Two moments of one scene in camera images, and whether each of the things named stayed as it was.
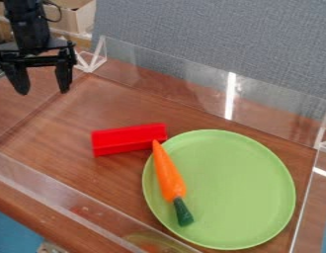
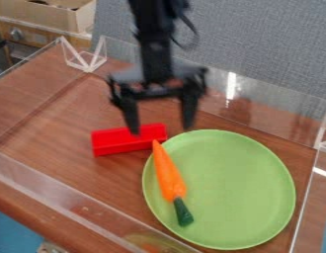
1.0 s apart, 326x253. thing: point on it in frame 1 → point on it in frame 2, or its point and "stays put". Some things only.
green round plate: [239, 185] stays put
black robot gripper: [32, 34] → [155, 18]
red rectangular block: [127, 139] stays put
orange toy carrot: [172, 181] stays put
